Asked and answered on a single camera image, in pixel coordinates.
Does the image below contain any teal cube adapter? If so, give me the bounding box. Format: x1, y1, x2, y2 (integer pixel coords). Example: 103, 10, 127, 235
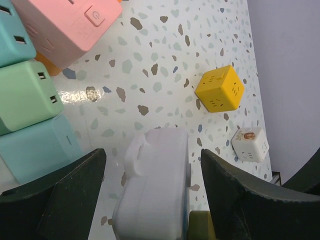
0, 0, 36, 67

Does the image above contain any yellow cube socket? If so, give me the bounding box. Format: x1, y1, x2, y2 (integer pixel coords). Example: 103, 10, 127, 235
195, 65, 245, 113

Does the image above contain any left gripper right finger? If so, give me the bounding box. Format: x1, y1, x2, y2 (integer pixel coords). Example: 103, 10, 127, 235
200, 149, 320, 240

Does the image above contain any light blue cube adapter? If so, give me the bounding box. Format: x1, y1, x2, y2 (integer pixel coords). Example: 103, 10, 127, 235
0, 114, 84, 184

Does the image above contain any white cartoon cube socket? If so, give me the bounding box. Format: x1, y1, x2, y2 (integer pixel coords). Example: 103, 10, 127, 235
231, 127, 270, 163

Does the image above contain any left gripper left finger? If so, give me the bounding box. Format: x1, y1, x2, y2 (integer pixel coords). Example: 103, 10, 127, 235
0, 148, 107, 240

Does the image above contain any orange power strip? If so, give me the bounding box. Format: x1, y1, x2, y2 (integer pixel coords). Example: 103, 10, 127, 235
34, 51, 62, 77

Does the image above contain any pink cube socket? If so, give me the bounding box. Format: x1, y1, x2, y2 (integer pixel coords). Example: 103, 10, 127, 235
12, 0, 123, 69

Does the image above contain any long white power strip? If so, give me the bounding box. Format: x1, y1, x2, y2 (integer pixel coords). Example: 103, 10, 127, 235
112, 128, 192, 240

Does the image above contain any green cube adapter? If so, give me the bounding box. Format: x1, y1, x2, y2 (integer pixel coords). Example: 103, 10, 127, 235
0, 60, 64, 135

